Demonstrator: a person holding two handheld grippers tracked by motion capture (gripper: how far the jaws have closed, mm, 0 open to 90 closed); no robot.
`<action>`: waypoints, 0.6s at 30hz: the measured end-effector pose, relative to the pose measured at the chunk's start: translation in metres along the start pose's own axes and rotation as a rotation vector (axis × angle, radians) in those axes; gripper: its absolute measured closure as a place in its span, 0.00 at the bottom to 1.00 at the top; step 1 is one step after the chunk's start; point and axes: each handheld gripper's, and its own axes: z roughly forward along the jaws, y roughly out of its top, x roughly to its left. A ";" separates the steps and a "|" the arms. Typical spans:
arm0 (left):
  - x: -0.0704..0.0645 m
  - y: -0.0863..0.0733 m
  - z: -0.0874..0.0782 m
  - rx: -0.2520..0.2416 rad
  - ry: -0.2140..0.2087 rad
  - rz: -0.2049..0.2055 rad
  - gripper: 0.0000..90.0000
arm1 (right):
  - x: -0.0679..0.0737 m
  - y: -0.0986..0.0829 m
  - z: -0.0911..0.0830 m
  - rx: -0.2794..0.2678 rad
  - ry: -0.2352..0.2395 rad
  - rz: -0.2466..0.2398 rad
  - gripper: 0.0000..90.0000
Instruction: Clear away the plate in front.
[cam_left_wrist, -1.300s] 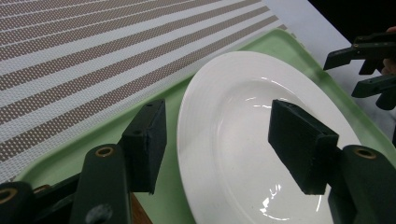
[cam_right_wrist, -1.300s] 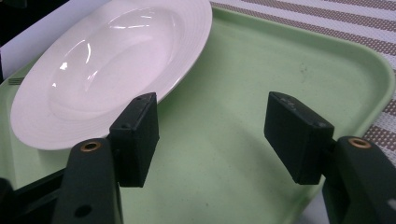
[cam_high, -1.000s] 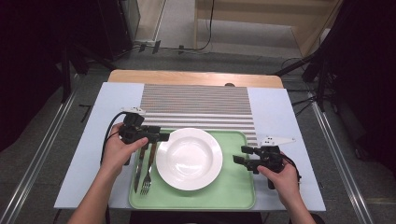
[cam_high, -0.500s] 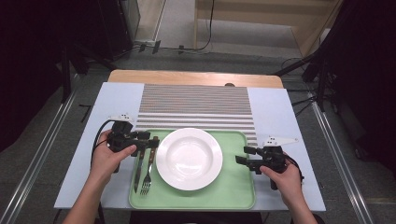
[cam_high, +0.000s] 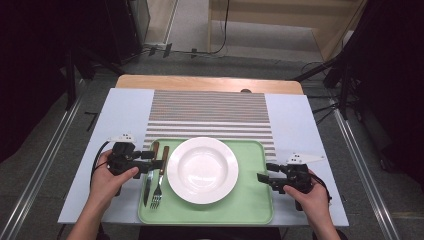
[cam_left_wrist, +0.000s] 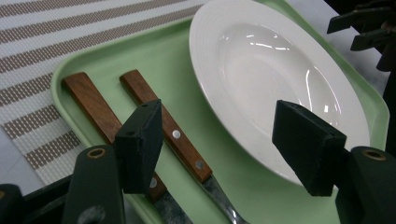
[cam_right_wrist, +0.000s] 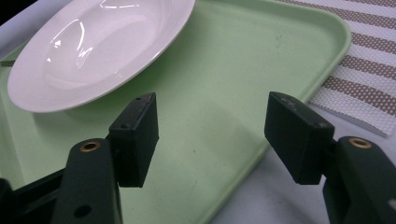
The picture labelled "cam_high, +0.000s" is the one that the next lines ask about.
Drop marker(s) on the striped placemat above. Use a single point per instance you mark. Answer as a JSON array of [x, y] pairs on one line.
[[210, 113]]

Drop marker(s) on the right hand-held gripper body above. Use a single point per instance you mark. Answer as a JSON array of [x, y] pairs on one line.
[[298, 178]]

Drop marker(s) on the green plastic tray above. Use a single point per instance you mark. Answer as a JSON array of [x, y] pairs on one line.
[[253, 200]]

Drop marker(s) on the wooden table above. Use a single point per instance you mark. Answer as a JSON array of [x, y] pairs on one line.
[[213, 82]]

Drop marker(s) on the black cabinet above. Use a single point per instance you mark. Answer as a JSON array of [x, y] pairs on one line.
[[128, 30]]

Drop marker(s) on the person's right hand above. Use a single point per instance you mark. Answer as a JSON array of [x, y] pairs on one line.
[[310, 203]]

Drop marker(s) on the light wooden frame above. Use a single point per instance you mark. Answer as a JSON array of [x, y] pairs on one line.
[[266, 20]]

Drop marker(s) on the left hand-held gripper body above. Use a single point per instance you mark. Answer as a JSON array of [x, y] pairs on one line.
[[121, 160]]

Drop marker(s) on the pale blue table board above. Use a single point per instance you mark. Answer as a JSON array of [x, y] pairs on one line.
[[121, 113]]

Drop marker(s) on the black metal stand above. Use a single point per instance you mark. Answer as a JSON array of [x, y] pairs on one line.
[[70, 80], [343, 83]]

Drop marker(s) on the white deep plate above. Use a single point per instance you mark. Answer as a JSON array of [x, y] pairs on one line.
[[202, 170]]

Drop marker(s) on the person's left hand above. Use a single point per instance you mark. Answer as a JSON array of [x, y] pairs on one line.
[[106, 186]]

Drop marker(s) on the metal floor rail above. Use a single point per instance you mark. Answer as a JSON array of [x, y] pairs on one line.
[[40, 173], [363, 173]]

